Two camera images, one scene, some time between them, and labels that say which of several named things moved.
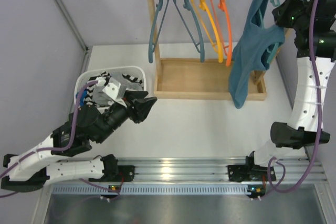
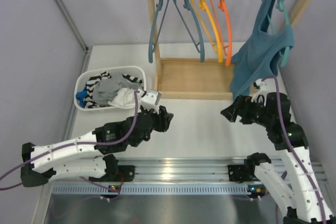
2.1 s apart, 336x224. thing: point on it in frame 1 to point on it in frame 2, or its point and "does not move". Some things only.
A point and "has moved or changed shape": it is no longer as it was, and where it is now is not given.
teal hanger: x=161 y=4 does not move
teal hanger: x=272 y=50 to x=281 y=7
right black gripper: x=280 y=12 to x=243 y=103
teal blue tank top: x=252 y=51 has moved or changed shape
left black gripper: x=135 y=109 to x=159 y=118
